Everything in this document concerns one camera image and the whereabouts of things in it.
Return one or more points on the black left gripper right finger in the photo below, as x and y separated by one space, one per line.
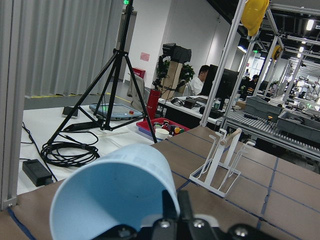
186 212

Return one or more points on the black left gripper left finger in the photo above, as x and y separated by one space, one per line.
169 211

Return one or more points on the light blue plastic cup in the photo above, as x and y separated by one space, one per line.
122 188

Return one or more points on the white paper cup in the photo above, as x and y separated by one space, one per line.
161 134

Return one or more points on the red parts tray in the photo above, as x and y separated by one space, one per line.
170 126

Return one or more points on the red thermos bottle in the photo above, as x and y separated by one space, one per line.
152 103

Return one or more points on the blue teach pendant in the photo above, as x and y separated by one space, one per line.
119 112

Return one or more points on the cardboard box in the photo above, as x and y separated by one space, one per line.
171 80

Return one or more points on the person in white shirt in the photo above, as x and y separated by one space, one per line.
196 84

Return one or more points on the green potted plant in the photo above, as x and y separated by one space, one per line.
186 74

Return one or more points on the black power adapter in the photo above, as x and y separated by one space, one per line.
37 173

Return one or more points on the black tripod stand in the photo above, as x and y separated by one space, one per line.
114 64

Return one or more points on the yellow hard hat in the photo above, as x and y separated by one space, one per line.
253 14

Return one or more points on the white wire cup rack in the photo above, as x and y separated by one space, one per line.
219 171

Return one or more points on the aluminium frame post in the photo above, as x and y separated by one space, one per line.
14 43

